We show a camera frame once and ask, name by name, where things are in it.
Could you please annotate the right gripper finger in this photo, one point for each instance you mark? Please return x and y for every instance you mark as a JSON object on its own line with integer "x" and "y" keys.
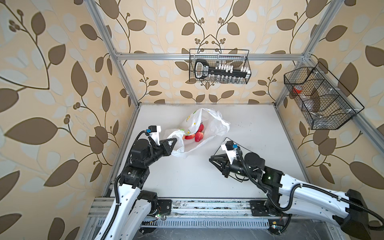
{"x": 220, "y": 167}
{"x": 218, "y": 159}

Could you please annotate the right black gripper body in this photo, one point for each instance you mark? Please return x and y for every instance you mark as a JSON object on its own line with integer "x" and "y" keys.
{"x": 237, "y": 167}

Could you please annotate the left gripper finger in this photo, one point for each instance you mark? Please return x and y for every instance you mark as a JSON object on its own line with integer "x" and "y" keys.
{"x": 170, "y": 142}
{"x": 167, "y": 150}

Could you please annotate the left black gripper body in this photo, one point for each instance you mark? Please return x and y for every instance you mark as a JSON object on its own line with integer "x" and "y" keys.
{"x": 156, "y": 153}

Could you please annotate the white plastic bag fruit print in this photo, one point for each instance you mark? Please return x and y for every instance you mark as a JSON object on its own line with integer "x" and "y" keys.
{"x": 196, "y": 130}

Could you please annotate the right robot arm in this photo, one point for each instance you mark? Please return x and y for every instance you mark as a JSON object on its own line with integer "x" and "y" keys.
{"x": 287, "y": 195}

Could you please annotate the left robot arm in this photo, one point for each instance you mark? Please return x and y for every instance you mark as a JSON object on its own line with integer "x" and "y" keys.
{"x": 132, "y": 203}

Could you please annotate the white tray black rim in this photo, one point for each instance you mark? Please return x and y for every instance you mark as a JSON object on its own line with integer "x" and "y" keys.
{"x": 250, "y": 161}

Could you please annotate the red item in right basket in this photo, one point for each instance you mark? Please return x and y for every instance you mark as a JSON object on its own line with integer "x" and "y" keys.
{"x": 297, "y": 89}

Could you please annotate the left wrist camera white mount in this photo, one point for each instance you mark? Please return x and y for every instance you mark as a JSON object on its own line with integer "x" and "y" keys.
{"x": 153, "y": 134}

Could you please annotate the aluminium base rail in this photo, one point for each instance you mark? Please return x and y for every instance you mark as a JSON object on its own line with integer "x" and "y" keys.
{"x": 195, "y": 213}

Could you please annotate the black handled tool in basket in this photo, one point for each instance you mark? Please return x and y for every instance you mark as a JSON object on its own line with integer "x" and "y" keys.
{"x": 202, "y": 70}

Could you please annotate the back black wire basket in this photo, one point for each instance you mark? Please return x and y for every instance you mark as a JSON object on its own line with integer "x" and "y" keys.
{"x": 237, "y": 58}

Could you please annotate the black wire basket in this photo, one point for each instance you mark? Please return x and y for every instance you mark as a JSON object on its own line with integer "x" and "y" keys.
{"x": 237, "y": 58}
{"x": 325, "y": 102}

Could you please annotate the right black wire basket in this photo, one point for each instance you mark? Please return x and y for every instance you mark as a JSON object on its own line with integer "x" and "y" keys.
{"x": 325, "y": 102}

